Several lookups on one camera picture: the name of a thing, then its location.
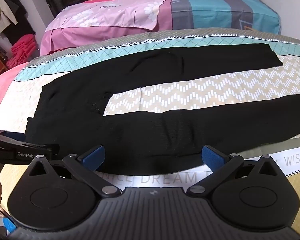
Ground blue grey striped bedsheet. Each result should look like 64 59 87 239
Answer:
169 0 282 35

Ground hanging dark clothes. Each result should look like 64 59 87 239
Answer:
0 0 36 45

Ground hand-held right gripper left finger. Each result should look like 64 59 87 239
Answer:
27 144 122 198

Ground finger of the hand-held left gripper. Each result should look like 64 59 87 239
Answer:
0 131 26 143
5 135 60 157

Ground black pants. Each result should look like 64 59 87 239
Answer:
24 43 300 176

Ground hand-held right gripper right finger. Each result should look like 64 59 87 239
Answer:
187 144 278 197

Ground patterned teal beige bedsheet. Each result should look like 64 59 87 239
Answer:
0 27 300 230

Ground pink blanket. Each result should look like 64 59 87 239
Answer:
0 62 30 128

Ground blue object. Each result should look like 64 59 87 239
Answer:
4 217 17 233

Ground pink floral pillowcase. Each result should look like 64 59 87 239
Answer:
40 0 174 56

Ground stack of red clothes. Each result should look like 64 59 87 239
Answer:
5 34 38 70

